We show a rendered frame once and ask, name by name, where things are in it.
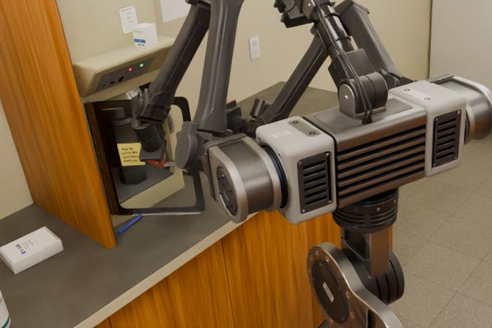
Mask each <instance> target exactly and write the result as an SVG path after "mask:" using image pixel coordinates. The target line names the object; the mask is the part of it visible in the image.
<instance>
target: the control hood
mask: <svg viewBox="0 0 492 328"><path fill-rule="evenodd" d="M175 39H176V38H173V37H165V36H160V35H157V40H158V43H157V44H155V45H152V46H149V47H148V48H144V47H137V46H135V43H134V44H132V45H128V46H125V47H123V48H119V49H116V50H114V51H110V52H107V53H104V54H101V55H99V56H95V57H92V58H90V59H86V60H83V61H80V62H77V63H75V64H74V65H73V67H74V71H75V76H76V79H77V82H78V88H79V91H80V94H81V96H82V97H88V96H90V95H92V94H95V93H97V92H96V90H97V87H98V85H99V83H100V80H101V78H102V76H103V75H107V74H109V73H111V72H115V71H117V70H120V69H123V68H125V67H129V66H131V65H133V64H137V63H139V62H142V61H145V60H147V59H150V58H153V57H154V60H153V62H152V63H151V65H150V67H149V69H148V71H147V73H149V72H152V71H155V70H158V69H160V68H162V66H163V64H164V62H165V59H166V57H167V55H168V53H169V51H170V49H171V47H172V45H173V43H174V41H175ZM145 74H146V73H144V74H143V75H145ZM139 76H141V75H139ZM139 76H137V77H139ZM137 77H134V78H137ZM132 79H133V78H131V79H130V80H132ZM127 81H129V80H127ZM124 82H126V81H124ZM124 82H121V83H124ZM118 84H120V83H118ZM118 84H116V85H118ZM116 85H114V86H116ZM111 87H113V86H111ZM109 88H110V87H108V88H107V89H109ZM103 90H105V89H103ZM103 90H101V91H103ZM101 91H98V92H101Z"/></svg>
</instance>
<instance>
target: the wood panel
mask: <svg viewBox="0 0 492 328"><path fill-rule="evenodd" d="M0 100H1V104H2V106H3V109H4V113H5V116H6V118H7V122H8V125H9V127H10V132H11V134H12V138H13V141H14V143H15V148H16V150H17V153H18V156H19V159H20V164H21V166H22V169H23V172H24V175H25V177H26V182H27V185H28V187H29V191H30V193H31V198H32V200H33V203H34V204H36V205H38V206H39V207H41V208H42V209H44V210H45V211H47V212H49V213H51V214H52V215H54V216H55V217H57V218H59V219H60V220H62V221H64V222H65V223H66V224H68V225H70V226H72V227H73V228H75V229H76V230H78V231H80V232H81V233H82V234H85V235H86V236H88V237H89V238H91V239H93V240H94V241H96V242H98V243H99V244H101V245H102V246H104V247H106V248H107V249H111V248H112V247H114V246H116V240H115V237H114V234H113V229H112V225H111V220H110V217H109V214H108V208H107V205H106V202H105V196H104V193H103V188H102V185H101V181H100V176H99V173H98V170H97V164H96V161H95V158H94V153H93V150H92V145H91V141H90V138H89V133H88V130H87V126H86V121H85V118H84V115H83V109H82V106H81V101H80V97H79V94H78V89H77V86H76V82H75V77H74V74H73V71H72V65H71V63H70V58H69V54H68V51H67V46H66V42H65V39H64V34H63V31H62V25H61V22H60V19H59V14H58V10H57V7H56V2H55V0H0Z"/></svg>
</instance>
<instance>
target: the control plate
mask: <svg viewBox="0 0 492 328"><path fill-rule="evenodd" d="M153 60H154V57H153V58H150V59H147V60H145V61H141V62H139V63H137V64H133V65H131V66H129V67H125V68H123V69H120V70H117V71H115V72H111V73H109V74H107V75H103V76H102V78H101V80H100V83H99V85H98V87H97V90H96V92H98V91H101V90H103V89H107V88H108V87H111V86H114V85H116V84H118V83H121V82H124V81H127V80H130V79H131V78H134V77H137V76H139V75H143V74H144V73H147V71H148V69H149V67H150V65H151V63H152V62H153ZM141 64H143V65H142V66H141V67H140V65H141ZM130 68H132V69H131V70H129V69H130ZM141 70H143V72H141ZM135 72H136V75H134V73H135ZM128 75H130V77H128ZM123 76H124V78H123V80H122V81H120V82H118V81H119V79H120V78H121V77H123ZM112 81H115V83H113V84H111V82H112ZM104 84H105V86H104V87H103V85H104Z"/></svg>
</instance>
